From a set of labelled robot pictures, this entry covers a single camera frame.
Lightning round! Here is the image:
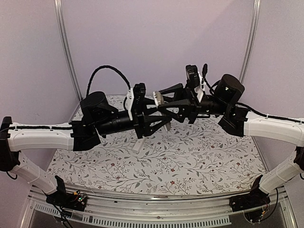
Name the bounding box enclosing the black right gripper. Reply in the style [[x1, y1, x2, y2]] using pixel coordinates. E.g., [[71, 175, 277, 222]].
[[155, 83, 228, 124]]

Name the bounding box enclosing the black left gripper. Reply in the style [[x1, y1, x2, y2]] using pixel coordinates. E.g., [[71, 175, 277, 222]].
[[95, 97, 171, 139]]

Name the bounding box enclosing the white air conditioner remote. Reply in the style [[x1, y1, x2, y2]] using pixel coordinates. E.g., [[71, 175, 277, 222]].
[[152, 91, 171, 132]]

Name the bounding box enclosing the long white remote control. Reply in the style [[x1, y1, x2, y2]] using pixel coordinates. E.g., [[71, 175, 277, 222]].
[[132, 138, 146, 154]]

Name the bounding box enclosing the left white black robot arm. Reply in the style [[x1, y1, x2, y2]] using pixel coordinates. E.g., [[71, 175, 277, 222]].
[[0, 91, 171, 206]]

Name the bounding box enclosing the floral patterned table mat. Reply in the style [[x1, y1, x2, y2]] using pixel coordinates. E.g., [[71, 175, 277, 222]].
[[47, 117, 265, 195]]

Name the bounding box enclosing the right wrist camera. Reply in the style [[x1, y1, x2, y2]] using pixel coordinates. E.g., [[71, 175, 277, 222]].
[[185, 65, 205, 102]]

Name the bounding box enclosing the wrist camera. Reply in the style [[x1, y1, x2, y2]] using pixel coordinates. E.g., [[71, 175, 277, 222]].
[[126, 83, 146, 121], [185, 65, 205, 102]]

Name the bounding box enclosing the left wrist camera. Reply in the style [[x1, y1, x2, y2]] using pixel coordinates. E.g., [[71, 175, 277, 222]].
[[126, 83, 146, 121]]

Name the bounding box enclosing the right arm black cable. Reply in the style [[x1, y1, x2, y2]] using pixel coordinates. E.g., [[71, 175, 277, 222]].
[[201, 63, 220, 95]]

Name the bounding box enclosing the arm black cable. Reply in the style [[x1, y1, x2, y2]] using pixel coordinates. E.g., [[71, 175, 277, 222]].
[[85, 65, 131, 98], [201, 63, 220, 95]]

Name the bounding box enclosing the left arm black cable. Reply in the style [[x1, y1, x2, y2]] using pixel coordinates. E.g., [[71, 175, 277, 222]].
[[85, 65, 131, 98]]

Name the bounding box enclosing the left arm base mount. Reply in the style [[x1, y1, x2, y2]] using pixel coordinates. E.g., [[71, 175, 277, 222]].
[[46, 176, 87, 212]]

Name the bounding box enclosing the right aluminium frame post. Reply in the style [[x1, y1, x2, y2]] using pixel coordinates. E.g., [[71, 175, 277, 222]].
[[239, 0, 261, 84]]

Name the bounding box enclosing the aluminium frame post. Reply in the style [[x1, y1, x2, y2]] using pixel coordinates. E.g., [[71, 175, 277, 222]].
[[54, 0, 83, 101], [239, 0, 261, 84]]

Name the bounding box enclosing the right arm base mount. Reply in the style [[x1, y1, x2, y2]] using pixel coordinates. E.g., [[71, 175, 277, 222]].
[[229, 187, 270, 212]]

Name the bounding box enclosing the left aluminium frame post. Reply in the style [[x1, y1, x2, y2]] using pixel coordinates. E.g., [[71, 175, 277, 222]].
[[54, 0, 83, 101]]

